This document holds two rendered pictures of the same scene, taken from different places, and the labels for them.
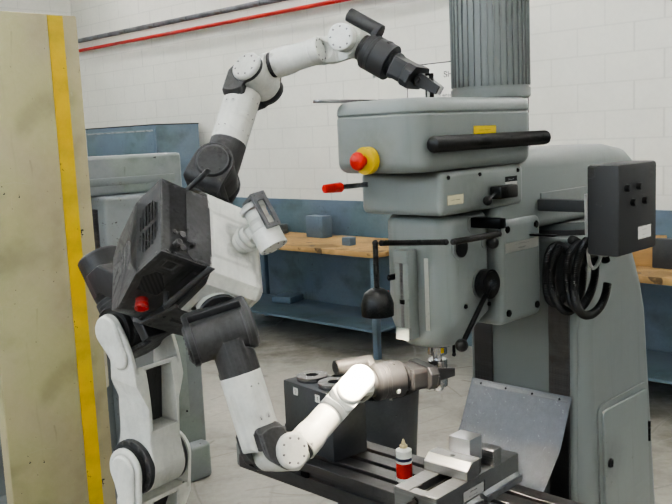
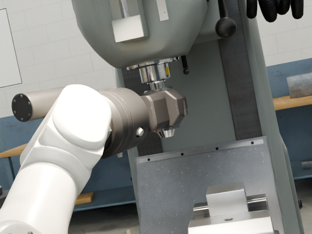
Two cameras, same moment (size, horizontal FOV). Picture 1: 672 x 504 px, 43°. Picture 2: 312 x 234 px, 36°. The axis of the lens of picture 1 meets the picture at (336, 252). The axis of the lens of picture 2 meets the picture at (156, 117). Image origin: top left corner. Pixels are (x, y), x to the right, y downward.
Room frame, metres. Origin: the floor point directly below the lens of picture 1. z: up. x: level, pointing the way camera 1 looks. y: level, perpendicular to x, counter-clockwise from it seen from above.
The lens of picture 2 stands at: (1.39, 0.19, 1.28)
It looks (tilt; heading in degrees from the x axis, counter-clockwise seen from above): 4 degrees down; 327
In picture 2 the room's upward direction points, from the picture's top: 11 degrees counter-clockwise
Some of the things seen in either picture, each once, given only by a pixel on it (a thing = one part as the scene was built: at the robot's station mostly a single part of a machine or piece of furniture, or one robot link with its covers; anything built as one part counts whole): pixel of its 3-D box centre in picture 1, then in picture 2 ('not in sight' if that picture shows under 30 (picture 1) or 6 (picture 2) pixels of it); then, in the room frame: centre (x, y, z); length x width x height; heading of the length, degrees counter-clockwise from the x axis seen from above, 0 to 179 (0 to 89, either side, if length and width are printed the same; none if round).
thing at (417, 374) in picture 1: (405, 377); (130, 117); (2.00, -0.15, 1.23); 0.13 x 0.12 x 0.10; 26
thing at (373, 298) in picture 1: (377, 301); not in sight; (1.86, -0.09, 1.45); 0.07 x 0.07 x 0.06
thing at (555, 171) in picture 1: (542, 182); not in sight; (2.39, -0.59, 1.66); 0.80 x 0.23 x 0.20; 136
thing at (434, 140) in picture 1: (492, 140); not in sight; (1.96, -0.36, 1.79); 0.45 x 0.04 x 0.04; 136
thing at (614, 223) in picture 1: (624, 207); not in sight; (2.02, -0.69, 1.62); 0.20 x 0.09 x 0.21; 136
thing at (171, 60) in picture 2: not in sight; (152, 63); (2.04, -0.24, 1.31); 0.09 x 0.09 x 0.01
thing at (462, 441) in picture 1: (465, 446); (228, 205); (1.98, -0.29, 1.06); 0.06 x 0.05 x 0.06; 47
